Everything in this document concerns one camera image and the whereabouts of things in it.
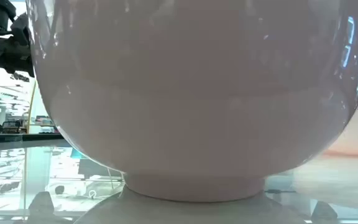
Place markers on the large glossy white bowl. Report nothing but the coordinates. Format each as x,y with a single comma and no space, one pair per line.
194,102

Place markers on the dark equipment box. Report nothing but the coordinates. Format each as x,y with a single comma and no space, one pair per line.
11,126

